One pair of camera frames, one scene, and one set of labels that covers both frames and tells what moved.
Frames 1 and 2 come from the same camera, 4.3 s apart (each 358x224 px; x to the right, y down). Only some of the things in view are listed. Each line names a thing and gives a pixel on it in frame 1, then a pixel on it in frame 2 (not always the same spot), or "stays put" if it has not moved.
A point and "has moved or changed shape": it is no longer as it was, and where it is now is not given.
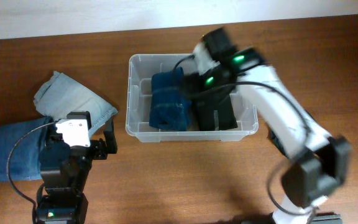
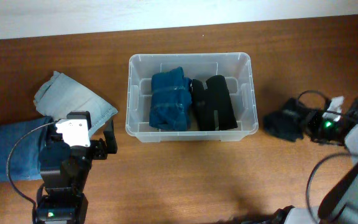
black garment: x=226 y=114 stays put
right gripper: x=187 y=81 -> x=311 y=121
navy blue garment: x=169 y=109 stays put
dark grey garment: x=271 y=135 has moved or changed shape
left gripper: x=103 y=149 stays put
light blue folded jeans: x=61 y=94 stays put
